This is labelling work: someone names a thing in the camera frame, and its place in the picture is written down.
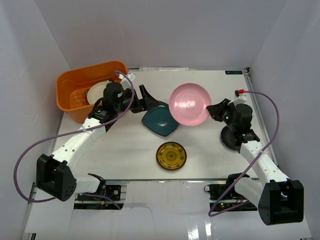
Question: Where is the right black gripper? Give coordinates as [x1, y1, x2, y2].
[207, 98, 238, 131]

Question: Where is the teal square plate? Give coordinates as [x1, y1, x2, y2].
[141, 101, 179, 137]

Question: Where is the pink round plate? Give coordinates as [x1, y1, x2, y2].
[168, 83, 212, 127]

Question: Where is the cream round plate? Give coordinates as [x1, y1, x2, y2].
[86, 80, 111, 105]

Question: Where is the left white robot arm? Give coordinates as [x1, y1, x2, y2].
[35, 82, 160, 202]

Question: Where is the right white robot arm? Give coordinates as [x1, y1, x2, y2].
[207, 99, 304, 226]

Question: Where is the orange plastic bin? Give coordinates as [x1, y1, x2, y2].
[56, 61, 128, 124]

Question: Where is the black round plate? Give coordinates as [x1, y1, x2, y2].
[220, 126, 241, 152]

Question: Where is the blue table label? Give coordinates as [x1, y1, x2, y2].
[225, 70, 243, 75]

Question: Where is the yellow patterned round plate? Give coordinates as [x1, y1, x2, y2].
[155, 141, 187, 171]

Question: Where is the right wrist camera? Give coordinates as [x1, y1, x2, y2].
[233, 89, 247, 105]

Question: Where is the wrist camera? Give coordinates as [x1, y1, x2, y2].
[118, 72, 136, 88]
[233, 89, 247, 105]

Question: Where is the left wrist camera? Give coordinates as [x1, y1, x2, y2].
[118, 72, 136, 88]

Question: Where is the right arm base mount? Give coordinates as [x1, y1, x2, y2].
[206, 174, 258, 212]

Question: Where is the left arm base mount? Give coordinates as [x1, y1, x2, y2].
[73, 184, 127, 210]

